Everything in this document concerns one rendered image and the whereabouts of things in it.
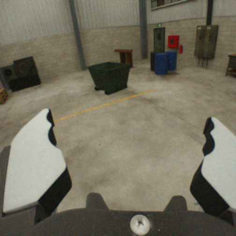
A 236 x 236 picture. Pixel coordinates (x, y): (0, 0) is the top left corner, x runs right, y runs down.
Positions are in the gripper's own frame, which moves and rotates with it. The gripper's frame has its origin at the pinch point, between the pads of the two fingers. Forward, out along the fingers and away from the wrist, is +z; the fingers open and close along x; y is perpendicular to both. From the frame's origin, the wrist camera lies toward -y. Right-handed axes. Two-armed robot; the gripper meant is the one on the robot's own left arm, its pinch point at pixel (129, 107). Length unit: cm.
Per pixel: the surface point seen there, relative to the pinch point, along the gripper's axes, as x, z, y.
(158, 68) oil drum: 156, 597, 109
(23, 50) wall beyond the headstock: -573, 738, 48
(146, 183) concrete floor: 37, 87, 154
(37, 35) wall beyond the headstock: -500, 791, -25
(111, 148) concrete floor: -15, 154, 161
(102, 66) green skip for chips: -80, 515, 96
